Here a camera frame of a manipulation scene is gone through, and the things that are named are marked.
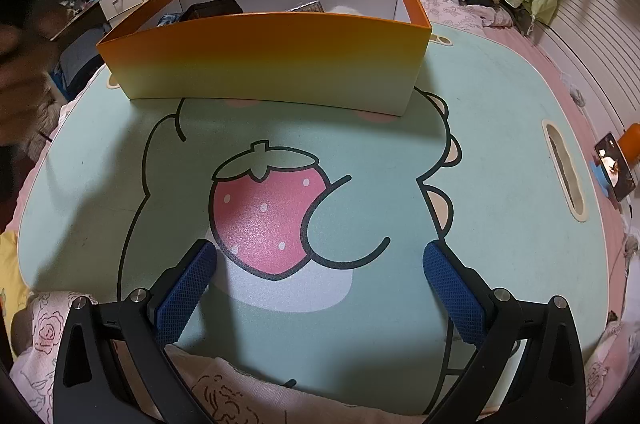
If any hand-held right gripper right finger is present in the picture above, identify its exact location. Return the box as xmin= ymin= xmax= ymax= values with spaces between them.
xmin=422 ymin=241 xmax=587 ymax=424

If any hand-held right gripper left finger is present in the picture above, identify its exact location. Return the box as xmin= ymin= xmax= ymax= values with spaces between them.
xmin=52 ymin=239 xmax=219 ymax=424

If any black pouch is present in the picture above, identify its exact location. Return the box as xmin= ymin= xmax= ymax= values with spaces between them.
xmin=180 ymin=0 xmax=244 ymax=23

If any orange cardboard box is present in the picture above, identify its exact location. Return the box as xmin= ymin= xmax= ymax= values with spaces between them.
xmin=96 ymin=0 xmax=432 ymax=118

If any person's left hand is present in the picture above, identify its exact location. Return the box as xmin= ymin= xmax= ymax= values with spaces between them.
xmin=0 ymin=26 xmax=57 ymax=147

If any white nightstand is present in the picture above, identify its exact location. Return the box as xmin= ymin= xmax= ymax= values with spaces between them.
xmin=97 ymin=0 xmax=157 ymax=23

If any dark storage bin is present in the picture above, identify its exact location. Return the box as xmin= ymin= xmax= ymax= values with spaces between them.
xmin=56 ymin=26 xmax=109 ymax=98

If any blue phone stand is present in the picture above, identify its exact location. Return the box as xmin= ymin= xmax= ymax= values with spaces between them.
xmin=590 ymin=158 xmax=619 ymax=201

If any small rectangular mirror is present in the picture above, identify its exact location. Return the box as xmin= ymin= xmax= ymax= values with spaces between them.
xmin=594 ymin=131 xmax=637 ymax=203

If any orange bottle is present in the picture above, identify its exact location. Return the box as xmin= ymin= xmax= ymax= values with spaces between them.
xmin=620 ymin=123 xmax=640 ymax=165

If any white louvred door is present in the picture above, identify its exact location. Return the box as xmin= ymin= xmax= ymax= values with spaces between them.
xmin=537 ymin=0 xmax=640 ymax=129

